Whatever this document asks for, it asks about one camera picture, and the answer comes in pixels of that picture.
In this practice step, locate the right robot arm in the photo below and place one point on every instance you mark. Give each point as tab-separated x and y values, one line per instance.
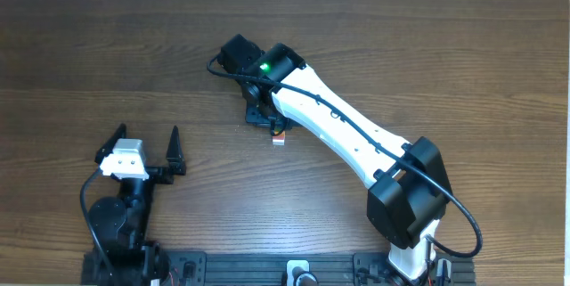
343	128

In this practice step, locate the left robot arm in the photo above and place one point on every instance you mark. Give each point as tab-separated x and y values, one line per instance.
120	223

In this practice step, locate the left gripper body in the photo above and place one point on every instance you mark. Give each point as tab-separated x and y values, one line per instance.
161	175

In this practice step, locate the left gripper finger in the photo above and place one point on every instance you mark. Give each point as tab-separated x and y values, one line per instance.
111	145
176	154

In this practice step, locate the orange cube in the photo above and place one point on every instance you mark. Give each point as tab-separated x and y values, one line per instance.
278	138

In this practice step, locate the mounting rail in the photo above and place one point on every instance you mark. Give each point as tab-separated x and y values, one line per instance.
249	270

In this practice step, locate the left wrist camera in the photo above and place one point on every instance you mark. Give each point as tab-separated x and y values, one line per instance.
124	161

